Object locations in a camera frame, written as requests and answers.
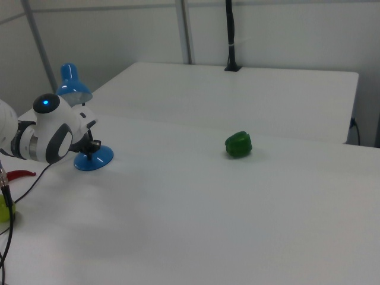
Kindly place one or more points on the green bell pepper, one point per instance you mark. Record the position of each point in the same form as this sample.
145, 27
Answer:
238, 144

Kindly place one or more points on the white adjacent table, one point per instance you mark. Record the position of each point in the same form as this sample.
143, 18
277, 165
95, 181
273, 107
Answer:
237, 98

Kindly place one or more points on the green apple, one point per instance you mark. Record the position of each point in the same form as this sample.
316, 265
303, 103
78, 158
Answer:
3, 209

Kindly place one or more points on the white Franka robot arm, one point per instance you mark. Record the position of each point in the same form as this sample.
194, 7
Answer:
50, 127

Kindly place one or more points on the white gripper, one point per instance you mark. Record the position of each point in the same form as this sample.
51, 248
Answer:
84, 118

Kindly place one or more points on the red chili pepper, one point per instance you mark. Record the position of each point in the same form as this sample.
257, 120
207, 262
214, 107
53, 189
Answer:
17, 174

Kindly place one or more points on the black camera stand pole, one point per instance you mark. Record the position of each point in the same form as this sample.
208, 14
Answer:
231, 35

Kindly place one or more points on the blue desk lamp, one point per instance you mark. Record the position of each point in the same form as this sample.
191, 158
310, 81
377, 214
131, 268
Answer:
96, 157

